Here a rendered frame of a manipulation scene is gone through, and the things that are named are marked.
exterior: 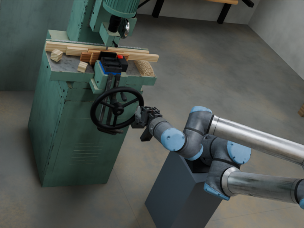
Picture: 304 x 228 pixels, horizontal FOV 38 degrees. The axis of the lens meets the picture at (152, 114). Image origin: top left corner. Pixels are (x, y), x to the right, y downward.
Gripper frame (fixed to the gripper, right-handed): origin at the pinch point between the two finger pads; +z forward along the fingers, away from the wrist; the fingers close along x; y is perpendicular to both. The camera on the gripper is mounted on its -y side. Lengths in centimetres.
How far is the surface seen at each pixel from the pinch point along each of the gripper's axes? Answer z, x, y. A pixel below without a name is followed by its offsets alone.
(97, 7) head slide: 51, 9, 41
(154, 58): 46, -28, 18
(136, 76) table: 32.1, -12.0, 9.7
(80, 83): 34.4, 18.8, 3.3
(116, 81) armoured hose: 20.4, 4.6, 9.7
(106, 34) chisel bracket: 40, 6, 30
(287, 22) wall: 243, -311, 32
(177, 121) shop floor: 122, -103, -53
